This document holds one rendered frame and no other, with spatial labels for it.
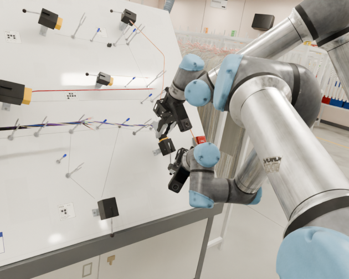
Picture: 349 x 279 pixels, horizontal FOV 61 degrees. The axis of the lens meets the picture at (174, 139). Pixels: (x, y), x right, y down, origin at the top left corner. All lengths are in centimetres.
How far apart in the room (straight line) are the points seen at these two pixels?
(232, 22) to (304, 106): 1101
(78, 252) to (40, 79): 60
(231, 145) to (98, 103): 131
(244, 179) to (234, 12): 1093
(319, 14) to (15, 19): 99
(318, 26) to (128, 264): 103
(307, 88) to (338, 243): 39
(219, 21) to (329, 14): 1123
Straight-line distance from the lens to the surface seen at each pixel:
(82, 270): 117
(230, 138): 226
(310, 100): 64
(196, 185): 88
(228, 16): 1177
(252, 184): 86
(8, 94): 99
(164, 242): 133
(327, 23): 82
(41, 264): 102
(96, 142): 112
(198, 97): 83
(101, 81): 117
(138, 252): 127
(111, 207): 99
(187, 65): 98
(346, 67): 95
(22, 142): 105
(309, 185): 37
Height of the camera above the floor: 152
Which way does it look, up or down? 18 degrees down
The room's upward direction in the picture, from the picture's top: 9 degrees clockwise
